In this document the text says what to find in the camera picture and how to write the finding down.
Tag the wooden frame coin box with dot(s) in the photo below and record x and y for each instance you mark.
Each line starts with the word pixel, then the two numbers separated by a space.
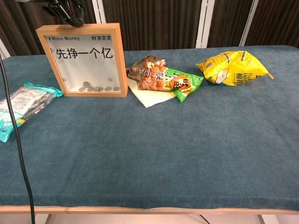
pixel 81 29

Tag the brown red-print snack packet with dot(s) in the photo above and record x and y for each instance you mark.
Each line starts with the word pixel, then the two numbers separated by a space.
pixel 135 70

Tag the white paper card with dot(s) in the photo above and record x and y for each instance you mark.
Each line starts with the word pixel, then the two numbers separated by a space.
pixel 149 98

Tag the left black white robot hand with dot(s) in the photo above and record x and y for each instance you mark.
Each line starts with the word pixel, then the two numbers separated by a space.
pixel 72 16

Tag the yellow snack bag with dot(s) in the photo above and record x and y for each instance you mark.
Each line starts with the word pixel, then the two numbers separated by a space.
pixel 238 70

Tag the teal clear snack bag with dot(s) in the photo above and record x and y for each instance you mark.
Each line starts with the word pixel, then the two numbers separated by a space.
pixel 25 105

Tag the green orange snack bag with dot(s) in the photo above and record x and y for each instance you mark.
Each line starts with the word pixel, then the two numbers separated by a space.
pixel 168 80

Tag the blue felt table cover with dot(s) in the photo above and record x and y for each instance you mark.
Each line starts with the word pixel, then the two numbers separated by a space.
pixel 151 151

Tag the white partition post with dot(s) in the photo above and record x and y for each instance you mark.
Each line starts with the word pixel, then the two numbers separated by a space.
pixel 4 50
pixel 99 11
pixel 249 23
pixel 205 23

